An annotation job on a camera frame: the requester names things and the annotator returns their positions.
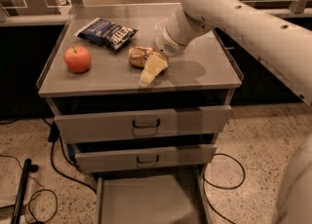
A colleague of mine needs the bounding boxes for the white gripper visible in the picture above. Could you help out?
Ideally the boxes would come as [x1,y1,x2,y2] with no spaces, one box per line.
[139,26,185,87]

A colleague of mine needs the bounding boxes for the orange soda can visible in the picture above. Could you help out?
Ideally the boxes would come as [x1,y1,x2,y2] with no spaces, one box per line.
[128,46,169,69]

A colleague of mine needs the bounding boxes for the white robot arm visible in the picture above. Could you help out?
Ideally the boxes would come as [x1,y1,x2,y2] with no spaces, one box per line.
[155,0,312,224]

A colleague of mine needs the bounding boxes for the grey drawer cabinet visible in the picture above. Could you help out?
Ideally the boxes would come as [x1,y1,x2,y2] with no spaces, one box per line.
[36,2,244,224]

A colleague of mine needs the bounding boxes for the top grey drawer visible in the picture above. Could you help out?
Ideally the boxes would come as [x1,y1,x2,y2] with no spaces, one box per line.
[55,105,231,143]

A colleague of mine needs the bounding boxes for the grey drawer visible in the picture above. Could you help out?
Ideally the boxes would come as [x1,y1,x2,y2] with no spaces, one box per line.
[55,105,231,143]
[75,144,216,173]
[94,168,212,224]

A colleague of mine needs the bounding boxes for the middle grey drawer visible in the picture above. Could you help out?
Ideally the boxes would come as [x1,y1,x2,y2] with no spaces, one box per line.
[75,144,216,173]

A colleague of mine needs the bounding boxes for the bottom grey drawer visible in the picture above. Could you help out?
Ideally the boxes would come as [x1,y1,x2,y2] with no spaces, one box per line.
[94,168,212,224]

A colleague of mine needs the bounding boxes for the white bowl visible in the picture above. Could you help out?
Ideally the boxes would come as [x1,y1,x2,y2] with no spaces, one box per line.
[154,20,166,36]

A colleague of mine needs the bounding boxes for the blue chip bag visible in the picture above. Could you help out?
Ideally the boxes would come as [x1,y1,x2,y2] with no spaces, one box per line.
[75,18,137,52]

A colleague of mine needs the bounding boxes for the red apple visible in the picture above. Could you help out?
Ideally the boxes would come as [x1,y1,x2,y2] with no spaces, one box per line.
[63,46,92,73]

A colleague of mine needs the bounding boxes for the black pole on floor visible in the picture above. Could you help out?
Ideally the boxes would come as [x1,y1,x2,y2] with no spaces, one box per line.
[11,159,38,224]

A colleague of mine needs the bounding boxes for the black floor cable left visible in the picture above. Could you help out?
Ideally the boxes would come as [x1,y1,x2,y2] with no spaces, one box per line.
[40,117,98,195]

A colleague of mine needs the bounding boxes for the black floor cable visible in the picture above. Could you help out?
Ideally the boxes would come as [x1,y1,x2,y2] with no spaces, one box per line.
[40,117,98,195]
[202,152,247,224]

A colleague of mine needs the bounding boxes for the black floor cable right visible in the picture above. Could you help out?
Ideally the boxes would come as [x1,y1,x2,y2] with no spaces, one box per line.
[202,152,247,224]

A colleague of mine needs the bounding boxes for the thin looped floor cable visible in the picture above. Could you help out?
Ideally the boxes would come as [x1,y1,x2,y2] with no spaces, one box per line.
[0,154,59,224]

